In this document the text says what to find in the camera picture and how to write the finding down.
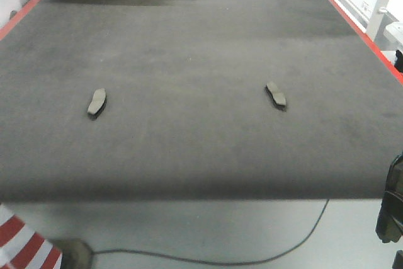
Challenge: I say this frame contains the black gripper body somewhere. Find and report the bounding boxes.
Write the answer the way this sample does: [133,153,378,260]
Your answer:
[375,154,402,244]

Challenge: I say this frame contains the grey brake pad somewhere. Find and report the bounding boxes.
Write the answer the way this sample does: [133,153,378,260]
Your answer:
[265,82,287,111]
[86,88,107,120]

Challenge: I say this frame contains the red white traffic cone left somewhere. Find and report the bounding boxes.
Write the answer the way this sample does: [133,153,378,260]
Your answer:
[0,203,94,269]

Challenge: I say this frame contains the black floor power cable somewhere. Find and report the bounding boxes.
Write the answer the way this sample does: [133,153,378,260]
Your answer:
[93,198,331,266]

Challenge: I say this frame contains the red conveyor frame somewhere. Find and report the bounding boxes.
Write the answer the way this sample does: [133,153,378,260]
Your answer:
[1,0,402,82]

